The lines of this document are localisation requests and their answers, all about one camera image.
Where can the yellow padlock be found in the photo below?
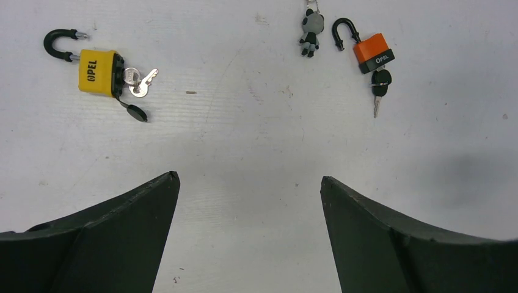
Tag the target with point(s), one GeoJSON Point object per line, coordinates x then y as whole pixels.
{"type": "Point", "coordinates": [100, 72]}

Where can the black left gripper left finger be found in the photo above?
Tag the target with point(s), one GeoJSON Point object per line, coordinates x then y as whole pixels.
{"type": "Point", "coordinates": [114, 246]}

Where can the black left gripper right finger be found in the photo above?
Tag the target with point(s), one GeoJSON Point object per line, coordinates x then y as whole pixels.
{"type": "Point", "coordinates": [378, 249]}

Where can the orange padlock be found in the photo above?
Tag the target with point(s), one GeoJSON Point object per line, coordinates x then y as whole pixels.
{"type": "Point", "coordinates": [371, 54]}

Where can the black keys of orange padlock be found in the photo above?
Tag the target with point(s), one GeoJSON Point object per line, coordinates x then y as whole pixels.
{"type": "Point", "coordinates": [380, 81]}

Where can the silver keys of yellow padlock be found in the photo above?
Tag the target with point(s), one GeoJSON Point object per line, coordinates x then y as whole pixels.
{"type": "Point", "coordinates": [137, 84]}

